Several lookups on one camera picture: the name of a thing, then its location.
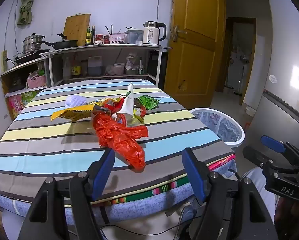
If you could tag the dark sauce bottle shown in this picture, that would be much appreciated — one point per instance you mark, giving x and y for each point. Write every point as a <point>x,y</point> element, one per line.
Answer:
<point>93,38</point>

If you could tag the wooden shelf unit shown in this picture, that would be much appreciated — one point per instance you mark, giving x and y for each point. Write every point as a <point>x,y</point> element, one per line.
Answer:
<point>17,67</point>

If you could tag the green snack wrapper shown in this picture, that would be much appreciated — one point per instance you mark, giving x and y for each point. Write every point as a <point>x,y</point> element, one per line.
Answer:
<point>148,101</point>

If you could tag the green snack box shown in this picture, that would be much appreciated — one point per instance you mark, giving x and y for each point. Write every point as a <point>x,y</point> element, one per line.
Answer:
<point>29,97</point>

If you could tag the yellow label bottle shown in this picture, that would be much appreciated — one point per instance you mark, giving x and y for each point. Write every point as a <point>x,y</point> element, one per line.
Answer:
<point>75,70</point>

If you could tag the pink utensil box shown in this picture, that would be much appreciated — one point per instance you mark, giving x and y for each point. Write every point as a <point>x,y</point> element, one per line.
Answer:
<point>117,39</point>

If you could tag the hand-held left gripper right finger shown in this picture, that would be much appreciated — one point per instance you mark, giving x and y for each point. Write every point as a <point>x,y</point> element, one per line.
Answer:
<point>193,172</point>

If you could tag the red snack wrapper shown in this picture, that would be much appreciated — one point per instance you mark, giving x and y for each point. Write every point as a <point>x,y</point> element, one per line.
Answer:
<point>115,106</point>

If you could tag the clothes drying rack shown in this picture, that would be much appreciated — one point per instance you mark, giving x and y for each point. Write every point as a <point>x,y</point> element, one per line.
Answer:
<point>239,67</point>

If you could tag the white plastic bin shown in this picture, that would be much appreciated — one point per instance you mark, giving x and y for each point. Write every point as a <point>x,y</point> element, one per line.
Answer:
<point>235,143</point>

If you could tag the pink snack box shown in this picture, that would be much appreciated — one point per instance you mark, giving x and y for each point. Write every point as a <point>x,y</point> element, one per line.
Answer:
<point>15,106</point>

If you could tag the clear patterned bin liner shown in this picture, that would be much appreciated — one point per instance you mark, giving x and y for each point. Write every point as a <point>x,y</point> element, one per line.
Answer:
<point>227,127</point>

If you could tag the white paper cone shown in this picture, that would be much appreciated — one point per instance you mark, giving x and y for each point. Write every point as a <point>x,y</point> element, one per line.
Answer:
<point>127,102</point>

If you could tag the stacked steel pots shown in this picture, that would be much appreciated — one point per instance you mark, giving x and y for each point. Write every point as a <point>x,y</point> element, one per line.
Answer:
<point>33,43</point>

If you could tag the black frying pan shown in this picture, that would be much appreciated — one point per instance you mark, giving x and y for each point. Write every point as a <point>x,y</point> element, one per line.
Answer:
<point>64,44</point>

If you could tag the clear plastic bottle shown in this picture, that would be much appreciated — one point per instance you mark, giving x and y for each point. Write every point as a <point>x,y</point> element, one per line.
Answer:
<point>66,70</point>

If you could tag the striped tablecloth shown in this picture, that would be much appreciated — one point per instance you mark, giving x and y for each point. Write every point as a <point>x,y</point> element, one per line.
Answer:
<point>52,140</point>

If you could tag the blue floral bedsheet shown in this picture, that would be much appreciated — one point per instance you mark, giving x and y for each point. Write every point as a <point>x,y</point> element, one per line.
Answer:
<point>139,210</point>

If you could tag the dark chopsticks bundle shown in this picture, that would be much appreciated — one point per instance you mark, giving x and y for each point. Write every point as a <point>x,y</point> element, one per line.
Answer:
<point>110,30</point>

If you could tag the dark liquid plastic jug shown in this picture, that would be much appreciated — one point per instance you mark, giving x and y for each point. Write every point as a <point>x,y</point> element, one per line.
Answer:
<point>94,67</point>

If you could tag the white foam fruit net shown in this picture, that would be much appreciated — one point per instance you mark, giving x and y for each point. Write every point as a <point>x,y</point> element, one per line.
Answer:
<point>75,100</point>

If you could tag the wooden cutting board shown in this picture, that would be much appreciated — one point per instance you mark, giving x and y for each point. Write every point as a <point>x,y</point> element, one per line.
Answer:
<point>77,27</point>

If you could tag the white metal shelf unit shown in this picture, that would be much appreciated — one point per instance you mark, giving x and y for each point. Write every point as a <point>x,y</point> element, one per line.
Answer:
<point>102,47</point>

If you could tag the crumpled plastic bags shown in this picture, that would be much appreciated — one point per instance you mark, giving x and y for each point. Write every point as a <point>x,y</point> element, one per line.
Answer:
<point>133,63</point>

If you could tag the long yellow snack wrapper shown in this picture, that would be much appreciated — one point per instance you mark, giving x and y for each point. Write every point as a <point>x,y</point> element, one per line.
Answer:
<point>74,112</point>

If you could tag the yellow power strip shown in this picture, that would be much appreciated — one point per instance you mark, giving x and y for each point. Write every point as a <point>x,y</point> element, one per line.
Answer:
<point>4,61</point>

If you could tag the grey refrigerator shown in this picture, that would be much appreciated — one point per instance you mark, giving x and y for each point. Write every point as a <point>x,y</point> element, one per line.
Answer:
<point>284,80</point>

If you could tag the green hanging cloth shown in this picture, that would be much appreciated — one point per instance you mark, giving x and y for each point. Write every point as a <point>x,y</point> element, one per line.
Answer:
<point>27,7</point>

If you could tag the person's light trouser leg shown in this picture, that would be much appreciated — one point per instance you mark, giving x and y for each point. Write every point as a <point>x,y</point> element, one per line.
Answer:
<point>259,192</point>

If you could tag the wooden door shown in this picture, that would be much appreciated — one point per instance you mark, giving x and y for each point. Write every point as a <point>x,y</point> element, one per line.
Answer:
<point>189,62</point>

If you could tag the white floor bowl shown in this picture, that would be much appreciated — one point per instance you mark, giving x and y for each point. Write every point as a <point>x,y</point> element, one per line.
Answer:
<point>250,111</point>

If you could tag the white electric kettle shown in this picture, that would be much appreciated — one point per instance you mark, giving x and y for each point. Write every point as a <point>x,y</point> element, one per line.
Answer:
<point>150,35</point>

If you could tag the pink woven basket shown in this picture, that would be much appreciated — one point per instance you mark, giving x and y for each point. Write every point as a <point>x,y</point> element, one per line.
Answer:
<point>36,82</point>

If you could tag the red sauce jar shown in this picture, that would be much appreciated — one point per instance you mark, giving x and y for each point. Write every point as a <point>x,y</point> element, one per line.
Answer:
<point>99,39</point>
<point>106,39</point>

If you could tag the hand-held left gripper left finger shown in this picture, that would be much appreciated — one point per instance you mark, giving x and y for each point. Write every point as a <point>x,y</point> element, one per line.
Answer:
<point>104,172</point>

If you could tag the red plastic bag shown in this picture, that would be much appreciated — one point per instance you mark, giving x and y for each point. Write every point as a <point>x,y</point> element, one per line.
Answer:
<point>119,137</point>

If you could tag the black induction cooker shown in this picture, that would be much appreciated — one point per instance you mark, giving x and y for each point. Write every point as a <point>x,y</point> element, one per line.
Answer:
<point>30,56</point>

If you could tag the white plastic tub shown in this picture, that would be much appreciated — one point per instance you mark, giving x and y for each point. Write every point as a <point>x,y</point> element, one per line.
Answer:
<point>119,69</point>

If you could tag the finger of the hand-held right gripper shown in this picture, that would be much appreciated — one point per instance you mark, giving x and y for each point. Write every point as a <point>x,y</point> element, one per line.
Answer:
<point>272,142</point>
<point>254,155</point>

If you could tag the colourful woven blanket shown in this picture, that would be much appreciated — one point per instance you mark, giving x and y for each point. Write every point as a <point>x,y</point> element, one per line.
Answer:
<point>164,188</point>

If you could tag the green oil bottle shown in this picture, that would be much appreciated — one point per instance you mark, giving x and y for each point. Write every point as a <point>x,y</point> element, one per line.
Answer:
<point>88,38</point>

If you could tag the clear plastic container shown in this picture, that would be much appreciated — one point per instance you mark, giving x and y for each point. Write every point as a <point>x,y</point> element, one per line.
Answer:
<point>133,37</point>

